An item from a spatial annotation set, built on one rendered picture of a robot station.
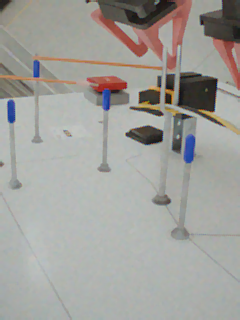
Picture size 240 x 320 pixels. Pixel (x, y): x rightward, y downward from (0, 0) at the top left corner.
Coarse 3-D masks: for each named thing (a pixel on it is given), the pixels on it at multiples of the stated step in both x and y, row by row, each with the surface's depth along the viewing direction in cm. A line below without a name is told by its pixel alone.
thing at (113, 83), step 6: (90, 78) 72; (96, 78) 73; (102, 78) 73; (108, 78) 73; (114, 78) 73; (120, 78) 73; (102, 84) 69; (108, 84) 70; (114, 84) 70; (120, 84) 71; (126, 84) 71; (96, 90) 73; (102, 90) 70; (114, 90) 72
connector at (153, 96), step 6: (144, 90) 48; (150, 90) 48; (156, 90) 48; (174, 90) 48; (138, 96) 48; (144, 96) 47; (150, 96) 47; (156, 96) 46; (168, 96) 47; (138, 102) 48; (150, 102) 47; (156, 102) 46; (168, 102) 47; (156, 114) 47; (162, 114) 47
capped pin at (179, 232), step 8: (192, 136) 33; (192, 144) 33; (184, 152) 33; (192, 152) 33; (184, 160) 34; (192, 160) 33; (184, 168) 34; (184, 176) 34; (184, 184) 34; (184, 192) 34; (184, 200) 34; (184, 208) 35; (184, 216) 35; (176, 232) 35; (184, 232) 35
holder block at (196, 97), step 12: (192, 72) 53; (156, 84) 50; (168, 84) 49; (180, 84) 48; (192, 84) 48; (204, 84) 49; (216, 84) 51; (180, 96) 48; (192, 96) 48; (204, 96) 50; (204, 108) 50
